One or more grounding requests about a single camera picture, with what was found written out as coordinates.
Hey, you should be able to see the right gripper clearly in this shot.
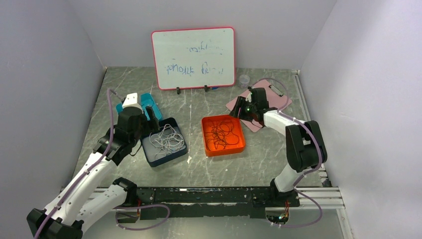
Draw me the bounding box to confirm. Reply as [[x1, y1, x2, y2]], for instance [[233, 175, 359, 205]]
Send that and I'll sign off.
[[229, 96, 257, 122]]

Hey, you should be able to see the brown thin cable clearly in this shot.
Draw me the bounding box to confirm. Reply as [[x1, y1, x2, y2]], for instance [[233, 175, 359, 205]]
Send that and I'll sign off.
[[205, 120, 231, 149], [211, 119, 241, 148]]

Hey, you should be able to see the orange square tray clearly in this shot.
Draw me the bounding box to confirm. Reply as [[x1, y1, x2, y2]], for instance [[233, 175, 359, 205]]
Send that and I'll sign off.
[[201, 115, 246, 157]]

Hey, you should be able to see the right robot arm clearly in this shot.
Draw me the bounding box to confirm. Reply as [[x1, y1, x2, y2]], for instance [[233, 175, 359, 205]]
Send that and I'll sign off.
[[229, 88, 327, 206]]

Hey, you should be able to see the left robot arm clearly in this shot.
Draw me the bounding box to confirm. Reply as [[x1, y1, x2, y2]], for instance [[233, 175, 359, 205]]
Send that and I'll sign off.
[[27, 106, 159, 239]]

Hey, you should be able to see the teal square tray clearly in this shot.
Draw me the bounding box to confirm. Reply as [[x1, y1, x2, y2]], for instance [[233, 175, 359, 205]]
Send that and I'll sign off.
[[115, 93, 162, 121]]

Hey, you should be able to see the clear jar of paperclips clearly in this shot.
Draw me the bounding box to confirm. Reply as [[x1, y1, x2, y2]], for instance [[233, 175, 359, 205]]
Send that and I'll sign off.
[[238, 74, 250, 89]]

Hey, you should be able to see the red-framed whiteboard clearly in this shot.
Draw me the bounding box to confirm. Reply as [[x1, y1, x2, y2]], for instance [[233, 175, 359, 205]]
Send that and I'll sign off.
[[151, 27, 236, 90]]

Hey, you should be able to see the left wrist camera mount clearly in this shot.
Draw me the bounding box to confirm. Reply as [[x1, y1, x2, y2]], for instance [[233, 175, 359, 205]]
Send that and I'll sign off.
[[122, 93, 143, 115]]

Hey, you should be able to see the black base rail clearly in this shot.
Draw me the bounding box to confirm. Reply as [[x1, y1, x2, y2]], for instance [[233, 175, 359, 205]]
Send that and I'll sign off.
[[118, 186, 300, 220]]

